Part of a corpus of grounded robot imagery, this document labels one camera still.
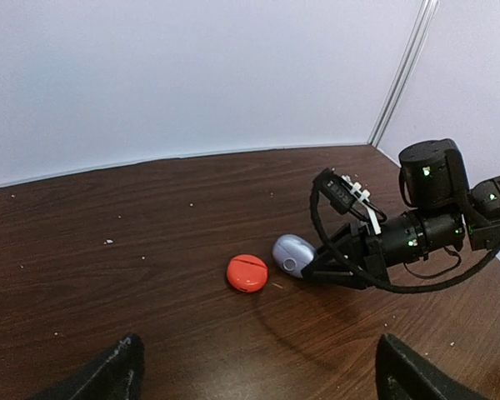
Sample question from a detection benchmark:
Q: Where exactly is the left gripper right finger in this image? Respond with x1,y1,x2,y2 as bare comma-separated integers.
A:
376,334,484,400

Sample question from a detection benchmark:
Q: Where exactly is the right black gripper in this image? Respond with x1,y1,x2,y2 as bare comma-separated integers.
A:
301,222,390,288

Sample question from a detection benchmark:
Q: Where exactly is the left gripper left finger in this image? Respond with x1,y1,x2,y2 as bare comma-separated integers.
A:
30,333,145,399

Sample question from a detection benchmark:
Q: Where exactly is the grey oval puck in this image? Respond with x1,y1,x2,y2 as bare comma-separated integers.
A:
272,234,316,279

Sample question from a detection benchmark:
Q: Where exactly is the red earbud charging case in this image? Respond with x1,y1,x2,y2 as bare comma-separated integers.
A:
226,254,268,293

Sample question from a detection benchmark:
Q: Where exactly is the right black camera cable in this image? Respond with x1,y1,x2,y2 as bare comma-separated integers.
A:
307,172,500,295

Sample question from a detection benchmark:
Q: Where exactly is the right aluminium frame post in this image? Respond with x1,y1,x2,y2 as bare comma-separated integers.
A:
367,0,440,148

